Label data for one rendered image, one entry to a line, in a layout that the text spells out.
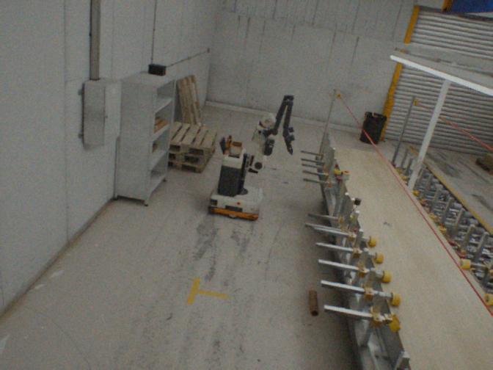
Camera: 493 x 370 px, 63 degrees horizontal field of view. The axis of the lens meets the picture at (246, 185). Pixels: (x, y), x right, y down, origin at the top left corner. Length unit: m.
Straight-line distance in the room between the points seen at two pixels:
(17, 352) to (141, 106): 2.84
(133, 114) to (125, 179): 0.86
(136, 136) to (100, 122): 0.98
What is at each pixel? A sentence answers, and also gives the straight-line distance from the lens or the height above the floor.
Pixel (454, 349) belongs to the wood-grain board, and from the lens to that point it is 2.82.
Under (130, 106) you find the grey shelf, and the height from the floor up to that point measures 1.27.
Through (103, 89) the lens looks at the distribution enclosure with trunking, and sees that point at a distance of 4.12.
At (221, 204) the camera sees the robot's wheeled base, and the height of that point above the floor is 0.18.
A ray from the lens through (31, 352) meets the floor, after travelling 3.53.
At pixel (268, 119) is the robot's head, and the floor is 1.34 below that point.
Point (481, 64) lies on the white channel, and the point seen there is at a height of 2.43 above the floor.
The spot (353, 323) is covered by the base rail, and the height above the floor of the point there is 0.70.
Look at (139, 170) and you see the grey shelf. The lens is 5.24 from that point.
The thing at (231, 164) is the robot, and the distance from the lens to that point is 5.07.
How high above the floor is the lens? 2.49
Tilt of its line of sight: 23 degrees down
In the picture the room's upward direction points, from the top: 10 degrees clockwise
